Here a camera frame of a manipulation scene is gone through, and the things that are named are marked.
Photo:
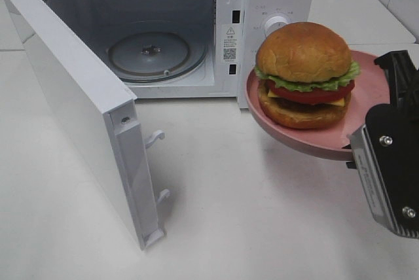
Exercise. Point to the white microwave oven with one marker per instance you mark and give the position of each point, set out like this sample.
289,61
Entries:
231,30

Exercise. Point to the glass microwave turntable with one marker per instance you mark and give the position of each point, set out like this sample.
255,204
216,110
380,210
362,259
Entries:
155,56

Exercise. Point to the white upper microwave knob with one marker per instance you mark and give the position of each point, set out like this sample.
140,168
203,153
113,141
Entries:
274,22

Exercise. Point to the burger with lettuce and tomato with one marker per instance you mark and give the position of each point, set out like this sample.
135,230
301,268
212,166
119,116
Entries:
306,75

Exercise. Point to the white microwave door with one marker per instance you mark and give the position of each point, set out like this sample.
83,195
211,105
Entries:
97,111

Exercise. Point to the pink round plate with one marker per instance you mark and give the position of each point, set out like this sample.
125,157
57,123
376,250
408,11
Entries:
371,88

